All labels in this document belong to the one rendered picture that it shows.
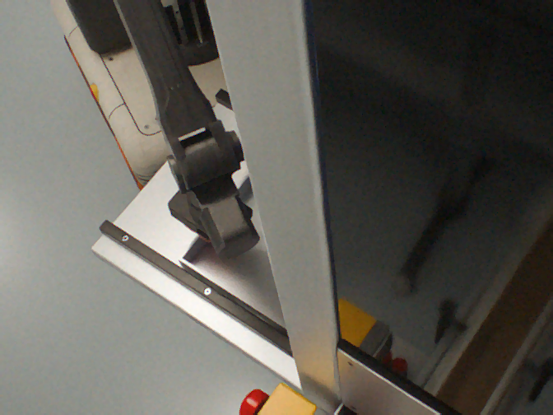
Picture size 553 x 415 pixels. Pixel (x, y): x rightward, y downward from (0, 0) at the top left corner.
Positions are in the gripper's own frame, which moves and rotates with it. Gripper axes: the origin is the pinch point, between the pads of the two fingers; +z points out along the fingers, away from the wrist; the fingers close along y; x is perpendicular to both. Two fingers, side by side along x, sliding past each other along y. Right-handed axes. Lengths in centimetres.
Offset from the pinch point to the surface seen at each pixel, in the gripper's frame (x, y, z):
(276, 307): -3.8, 14.3, -0.4
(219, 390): -5, 2, 91
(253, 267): -0.7, 7.9, 0.7
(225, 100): 19.8, -12.7, 2.2
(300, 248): -13, 21, -54
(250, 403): -18.8, 20.7, -14.9
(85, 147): 30, -73, 103
